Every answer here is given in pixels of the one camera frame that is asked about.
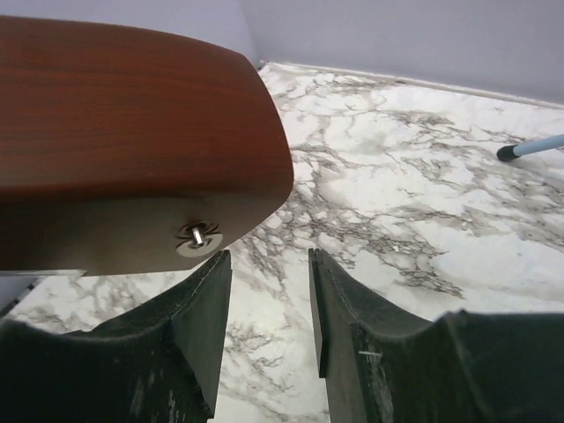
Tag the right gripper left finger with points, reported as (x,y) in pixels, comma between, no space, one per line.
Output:
(159,362)

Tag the brown wooden metronome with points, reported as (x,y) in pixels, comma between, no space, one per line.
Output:
(127,150)

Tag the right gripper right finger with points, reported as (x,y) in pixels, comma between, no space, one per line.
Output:
(381,363)

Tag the light blue music stand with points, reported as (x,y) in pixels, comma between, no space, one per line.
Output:
(512,152)

